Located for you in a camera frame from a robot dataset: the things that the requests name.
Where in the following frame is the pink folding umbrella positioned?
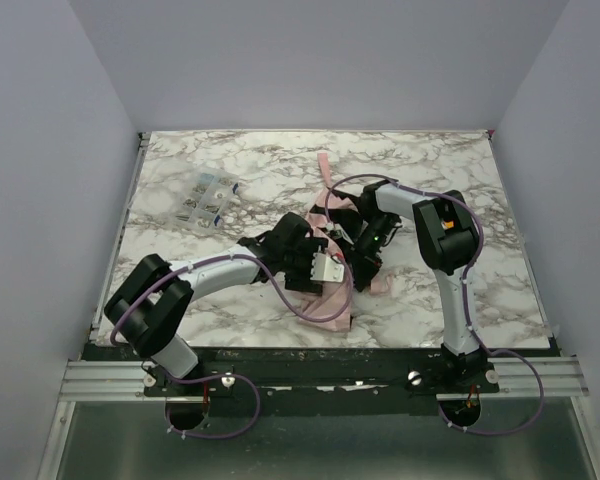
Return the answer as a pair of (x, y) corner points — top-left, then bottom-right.
(294, 152), (395, 332)

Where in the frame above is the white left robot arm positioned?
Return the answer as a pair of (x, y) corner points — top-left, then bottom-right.
(104, 213), (328, 380)

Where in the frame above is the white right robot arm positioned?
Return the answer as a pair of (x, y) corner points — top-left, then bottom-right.
(344, 180), (488, 385)

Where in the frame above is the clear plastic organizer box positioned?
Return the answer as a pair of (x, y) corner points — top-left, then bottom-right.
(172, 168), (239, 231)

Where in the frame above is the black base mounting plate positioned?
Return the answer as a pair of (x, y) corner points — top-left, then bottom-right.
(82, 339), (501, 419)

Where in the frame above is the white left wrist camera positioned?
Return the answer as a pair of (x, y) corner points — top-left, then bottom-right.
(310, 252), (345, 283)

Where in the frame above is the aluminium frame rail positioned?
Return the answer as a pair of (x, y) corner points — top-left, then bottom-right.
(42, 130), (595, 479)

